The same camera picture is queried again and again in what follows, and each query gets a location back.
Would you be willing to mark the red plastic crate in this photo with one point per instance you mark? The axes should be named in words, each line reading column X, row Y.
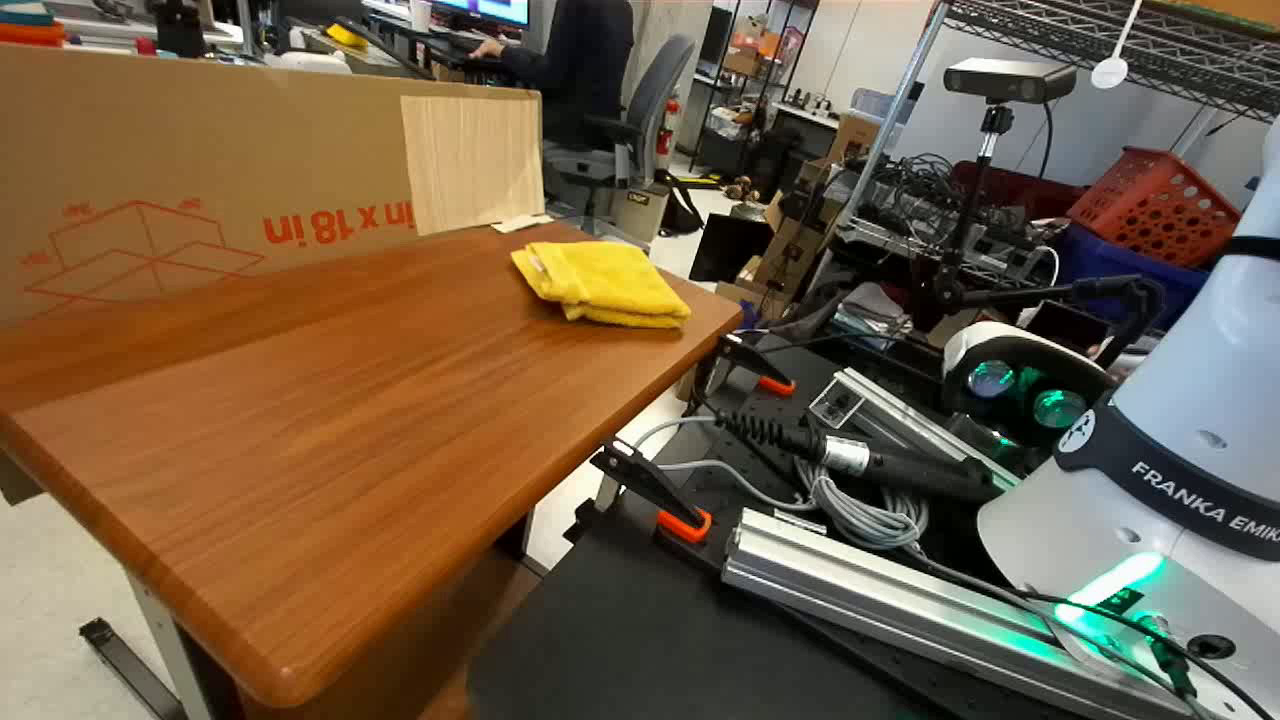
column 1156, row 207

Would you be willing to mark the grey office chair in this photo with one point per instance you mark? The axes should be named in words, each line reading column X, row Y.
column 618, row 154

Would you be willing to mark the silver aluminium rail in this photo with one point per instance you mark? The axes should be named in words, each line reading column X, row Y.
column 933, row 618

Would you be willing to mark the black camera on stand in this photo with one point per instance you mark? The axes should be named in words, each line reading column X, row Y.
column 1001, row 84

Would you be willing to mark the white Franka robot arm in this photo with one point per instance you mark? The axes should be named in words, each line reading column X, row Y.
column 1173, row 483

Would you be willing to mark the light wooden board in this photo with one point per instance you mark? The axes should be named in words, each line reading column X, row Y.
column 475, row 159

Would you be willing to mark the orange black clamp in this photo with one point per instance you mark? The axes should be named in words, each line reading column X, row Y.
column 762, row 374
column 676, row 515

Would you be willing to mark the person at far desk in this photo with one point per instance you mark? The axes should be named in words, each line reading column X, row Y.
column 576, row 68

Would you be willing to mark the large cardboard box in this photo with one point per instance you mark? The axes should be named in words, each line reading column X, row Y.
column 132, row 178

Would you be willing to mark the yellow towel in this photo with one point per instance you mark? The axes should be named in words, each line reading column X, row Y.
column 601, row 280

